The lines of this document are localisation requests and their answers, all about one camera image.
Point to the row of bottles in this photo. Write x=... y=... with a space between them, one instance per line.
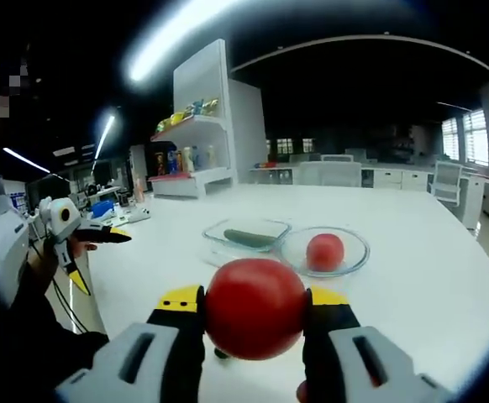
x=185 y=161

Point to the small red tomato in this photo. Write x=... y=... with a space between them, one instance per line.
x=325 y=252

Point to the large red tomato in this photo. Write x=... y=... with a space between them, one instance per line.
x=255 y=308

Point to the bright ceiling light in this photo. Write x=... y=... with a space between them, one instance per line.
x=185 y=38

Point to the rectangular glass storage container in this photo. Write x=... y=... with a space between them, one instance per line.
x=244 y=239

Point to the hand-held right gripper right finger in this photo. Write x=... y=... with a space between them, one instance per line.
x=353 y=361

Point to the white low cabinets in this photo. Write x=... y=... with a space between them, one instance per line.
x=395 y=178

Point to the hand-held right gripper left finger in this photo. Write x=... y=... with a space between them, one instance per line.
x=143 y=361

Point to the person's left hand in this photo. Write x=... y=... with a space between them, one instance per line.
x=45 y=260

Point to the pink bottle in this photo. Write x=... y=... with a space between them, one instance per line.
x=139 y=186

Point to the white display shelf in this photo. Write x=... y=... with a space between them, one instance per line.
x=244 y=126

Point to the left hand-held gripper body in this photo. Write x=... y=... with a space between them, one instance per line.
x=61 y=218

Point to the white mesh chair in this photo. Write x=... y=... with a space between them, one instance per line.
x=328 y=173
x=448 y=182

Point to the person's right hand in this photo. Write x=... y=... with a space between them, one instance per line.
x=302 y=391

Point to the white table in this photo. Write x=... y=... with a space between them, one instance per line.
x=416 y=294

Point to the round glass storage container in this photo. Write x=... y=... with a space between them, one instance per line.
x=353 y=256

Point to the long ceiling light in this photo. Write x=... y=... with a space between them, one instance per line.
x=105 y=136

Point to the short green cucumber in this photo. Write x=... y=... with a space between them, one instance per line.
x=248 y=239

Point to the blue box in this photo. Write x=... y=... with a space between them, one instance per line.
x=102 y=210

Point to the pile of snack packets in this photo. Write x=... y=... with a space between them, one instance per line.
x=187 y=113

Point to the long green cucumber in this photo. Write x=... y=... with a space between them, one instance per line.
x=222 y=354

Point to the person's dark clothing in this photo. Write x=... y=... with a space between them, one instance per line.
x=47 y=365

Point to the small white device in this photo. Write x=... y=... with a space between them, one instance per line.
x=140 y=216

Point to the window blinds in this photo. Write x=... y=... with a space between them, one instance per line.
x=465 y=136

